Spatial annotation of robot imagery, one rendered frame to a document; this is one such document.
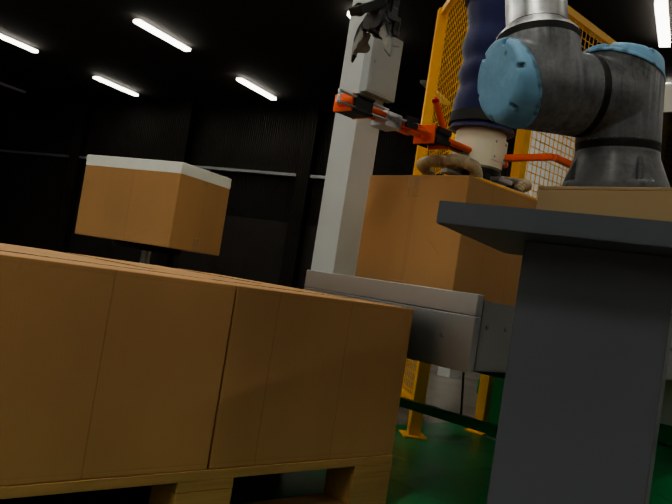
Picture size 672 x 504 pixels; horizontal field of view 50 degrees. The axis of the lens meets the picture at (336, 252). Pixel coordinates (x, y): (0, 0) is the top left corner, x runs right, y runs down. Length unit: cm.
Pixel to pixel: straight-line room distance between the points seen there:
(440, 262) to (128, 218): 185
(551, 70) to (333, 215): 219
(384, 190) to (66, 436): 131
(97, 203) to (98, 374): 233
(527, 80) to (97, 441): 102
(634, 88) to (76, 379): 113
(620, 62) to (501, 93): 23
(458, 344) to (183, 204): 183
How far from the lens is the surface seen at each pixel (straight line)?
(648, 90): 141
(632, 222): 117
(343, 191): 335
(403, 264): 223
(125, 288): 144
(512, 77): 128
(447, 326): 200
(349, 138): 340
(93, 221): 372
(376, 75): 344
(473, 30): 255
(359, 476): 195
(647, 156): 139
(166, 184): 345
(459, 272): 212
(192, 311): 152
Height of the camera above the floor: 59
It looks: 2 degrees up
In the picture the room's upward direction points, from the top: 9 degrees clockwise
